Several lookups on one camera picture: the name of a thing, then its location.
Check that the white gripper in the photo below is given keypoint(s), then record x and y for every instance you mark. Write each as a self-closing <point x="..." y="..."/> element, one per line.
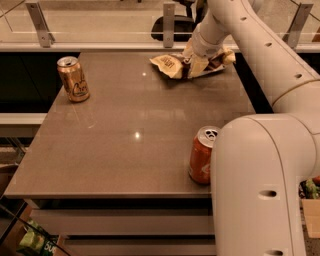
<point x="206" y="47"/>

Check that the brown chip bag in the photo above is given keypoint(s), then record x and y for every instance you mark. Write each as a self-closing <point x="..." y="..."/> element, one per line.
<point x="175" y="66"/>

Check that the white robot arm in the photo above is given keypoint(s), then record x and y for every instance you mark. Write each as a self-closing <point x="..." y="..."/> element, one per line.
<point x="258" y="161"/>

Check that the orange soda can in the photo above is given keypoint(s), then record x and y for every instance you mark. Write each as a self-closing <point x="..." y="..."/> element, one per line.
<point x="200" y="157"/>

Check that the gold soda can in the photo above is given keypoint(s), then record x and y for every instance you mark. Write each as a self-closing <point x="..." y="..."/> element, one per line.
<point x="73" y="79"/>

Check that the green snack bag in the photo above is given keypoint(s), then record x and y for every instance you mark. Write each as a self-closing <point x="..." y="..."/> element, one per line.
<point x="34" y="243"/>

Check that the black office chair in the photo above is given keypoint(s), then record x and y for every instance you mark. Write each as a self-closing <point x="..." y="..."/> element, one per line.
<point x="185" y="24"/>

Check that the cardboard box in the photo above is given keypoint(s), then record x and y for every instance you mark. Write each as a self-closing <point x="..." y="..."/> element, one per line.
<point x="311" y="211"/>

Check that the grey drawer cabinet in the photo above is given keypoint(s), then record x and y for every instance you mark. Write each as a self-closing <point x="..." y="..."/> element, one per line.
<point x="147" y="226"/>

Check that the middle metal railing bracket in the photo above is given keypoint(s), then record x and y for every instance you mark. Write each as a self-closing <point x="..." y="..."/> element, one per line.
<point x="168" y="24"/>

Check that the metal railing bracket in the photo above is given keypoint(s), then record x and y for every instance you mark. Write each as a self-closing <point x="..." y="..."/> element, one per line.
<point x="292" y="36"/>
<point x="45" y="37"/>
<point x="168" y="24"/>

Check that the right metal railing bracket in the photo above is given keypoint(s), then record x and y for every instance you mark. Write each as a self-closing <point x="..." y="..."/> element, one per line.
<point x="292" y="36"/>

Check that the left metal railing bracket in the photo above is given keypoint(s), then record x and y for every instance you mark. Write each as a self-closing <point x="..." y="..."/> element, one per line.
<point x="45" y="37"/>

